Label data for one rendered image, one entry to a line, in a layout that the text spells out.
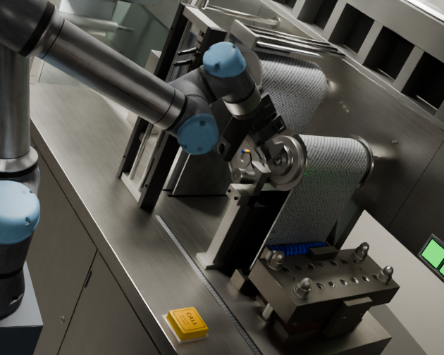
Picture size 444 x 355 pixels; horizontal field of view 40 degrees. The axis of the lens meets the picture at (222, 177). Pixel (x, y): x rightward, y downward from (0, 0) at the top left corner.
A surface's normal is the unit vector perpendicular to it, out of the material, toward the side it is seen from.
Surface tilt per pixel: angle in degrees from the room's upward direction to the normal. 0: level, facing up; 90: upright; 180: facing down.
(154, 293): 0
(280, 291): 90
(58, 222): 90
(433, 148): 90
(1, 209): 8
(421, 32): 90
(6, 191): 8
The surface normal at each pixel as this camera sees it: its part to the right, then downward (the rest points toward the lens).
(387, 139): -0.77, 0.00
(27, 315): 0.38, -0.81
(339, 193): 0.52, 0.58
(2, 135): 0.07, 0.53
